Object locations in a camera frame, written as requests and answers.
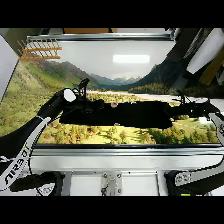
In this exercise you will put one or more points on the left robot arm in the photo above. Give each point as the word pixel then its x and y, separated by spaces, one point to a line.
pixel 30 136

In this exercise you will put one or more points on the black garment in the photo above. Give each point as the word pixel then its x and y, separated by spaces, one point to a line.
pixel 133 115

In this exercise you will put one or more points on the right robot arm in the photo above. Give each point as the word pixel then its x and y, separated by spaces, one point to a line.
pixel 200 180

